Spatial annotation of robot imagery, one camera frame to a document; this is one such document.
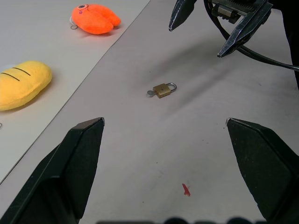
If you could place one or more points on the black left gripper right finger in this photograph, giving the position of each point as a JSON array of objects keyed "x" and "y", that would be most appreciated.
[{"x": 268, "y": 168}]

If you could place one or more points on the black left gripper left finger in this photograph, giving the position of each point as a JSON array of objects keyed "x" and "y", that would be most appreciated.
[{"x": 58, "y": 177}]

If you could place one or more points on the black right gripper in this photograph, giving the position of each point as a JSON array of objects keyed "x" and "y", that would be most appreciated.
[{"x": 230, "y": 10}]

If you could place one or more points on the brass padlock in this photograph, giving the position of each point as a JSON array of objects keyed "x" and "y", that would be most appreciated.
[{"x": 162, "y": 90}]

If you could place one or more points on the yellow plush toy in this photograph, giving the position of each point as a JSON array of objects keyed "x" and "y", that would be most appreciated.
[{"x": 21, "y": 85}]

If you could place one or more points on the orange plush toy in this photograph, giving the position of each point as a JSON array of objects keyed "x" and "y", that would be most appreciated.
[{"x": 97, "y": 18}]

